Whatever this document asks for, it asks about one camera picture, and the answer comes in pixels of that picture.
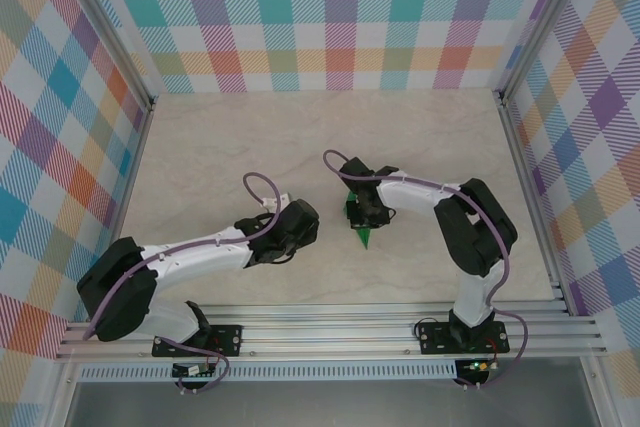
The green paper sheet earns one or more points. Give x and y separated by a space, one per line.
365 237

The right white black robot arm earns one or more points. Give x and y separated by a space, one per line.
415 194

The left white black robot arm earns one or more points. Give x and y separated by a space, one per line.
200 257

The aluminium mounting rail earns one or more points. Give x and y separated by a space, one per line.
325 334

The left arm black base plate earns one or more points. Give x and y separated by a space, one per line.
230 339

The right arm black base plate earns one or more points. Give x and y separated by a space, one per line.
435 339

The aluminium side rail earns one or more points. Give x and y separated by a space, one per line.
526 172
131 172

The aluminium frame post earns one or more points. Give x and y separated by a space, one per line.
112 29
541 22

